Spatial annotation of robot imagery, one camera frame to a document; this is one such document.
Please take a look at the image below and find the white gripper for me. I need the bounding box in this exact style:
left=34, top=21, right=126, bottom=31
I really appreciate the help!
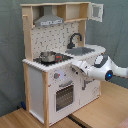
left=72, top=60, right=91, bottom=77

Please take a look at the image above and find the white oven door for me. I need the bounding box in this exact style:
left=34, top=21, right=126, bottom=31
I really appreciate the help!
left=49, top=79, right=79, bottom=125

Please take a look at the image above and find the white microwave door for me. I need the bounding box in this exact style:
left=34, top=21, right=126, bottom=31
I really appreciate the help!
left=91, top=3, right=103, bottom=22

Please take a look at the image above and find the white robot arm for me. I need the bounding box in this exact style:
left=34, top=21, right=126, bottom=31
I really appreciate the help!
left=72, top=55, right=128, bottom=81

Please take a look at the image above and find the wooden toy kitchen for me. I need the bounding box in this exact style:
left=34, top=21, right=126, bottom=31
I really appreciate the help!
left=22, top=2, right=105, bottom=127

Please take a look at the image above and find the grey toy sink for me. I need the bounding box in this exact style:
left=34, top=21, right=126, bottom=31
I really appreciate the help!
left=66, top=47, right=94, bottom=56

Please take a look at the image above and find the black toy faucet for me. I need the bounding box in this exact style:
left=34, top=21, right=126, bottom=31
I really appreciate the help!
left=67, top=33, right=82, bottom=49

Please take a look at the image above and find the black stove top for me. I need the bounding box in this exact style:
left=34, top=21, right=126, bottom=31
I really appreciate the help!
left=34, top=53, right=70, bottom=66

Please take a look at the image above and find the white fridge door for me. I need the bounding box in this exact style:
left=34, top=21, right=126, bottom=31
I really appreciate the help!
left=80, top=78, right=100, bottom=106

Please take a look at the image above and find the left red stove knob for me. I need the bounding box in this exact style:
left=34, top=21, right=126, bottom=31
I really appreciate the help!
left=54, top=73, right=60, bottom=79

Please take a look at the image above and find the silver toy pot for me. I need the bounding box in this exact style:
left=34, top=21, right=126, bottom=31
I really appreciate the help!
left=40, top=51, right=56, bottom=62

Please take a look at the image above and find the grey range hood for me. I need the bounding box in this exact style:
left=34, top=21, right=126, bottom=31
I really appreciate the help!
left=35, top=5, right=64, bottom=27

